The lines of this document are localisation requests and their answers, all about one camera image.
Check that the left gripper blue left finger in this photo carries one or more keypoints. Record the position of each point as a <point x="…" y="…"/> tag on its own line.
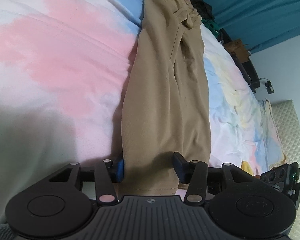
<point x="118" y="169"/>

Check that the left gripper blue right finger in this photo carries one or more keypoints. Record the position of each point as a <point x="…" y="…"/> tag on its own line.
<point x="181" y="167"/>

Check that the tan printed t-shirt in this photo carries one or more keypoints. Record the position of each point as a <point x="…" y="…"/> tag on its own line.
<point x="166" y="105"/>

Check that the yellow plush toy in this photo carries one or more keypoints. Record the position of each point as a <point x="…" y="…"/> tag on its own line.
<point x="247" y="168"/>

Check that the quilted beige headboard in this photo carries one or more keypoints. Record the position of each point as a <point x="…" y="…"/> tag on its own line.
<point x="283" y="125"/>

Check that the pastel tie-dye bed cover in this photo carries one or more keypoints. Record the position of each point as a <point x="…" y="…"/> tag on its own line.
<point x="64" y="70"/>

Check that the black garment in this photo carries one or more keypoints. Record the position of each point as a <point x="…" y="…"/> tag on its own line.
<point x="203" y="8"/>

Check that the blue curtain right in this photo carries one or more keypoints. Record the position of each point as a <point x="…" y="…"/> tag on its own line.
<point x="260" y="24"/>

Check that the wall socket with charger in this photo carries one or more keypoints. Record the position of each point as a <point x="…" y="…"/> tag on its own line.
<point x="268" y="85"/>

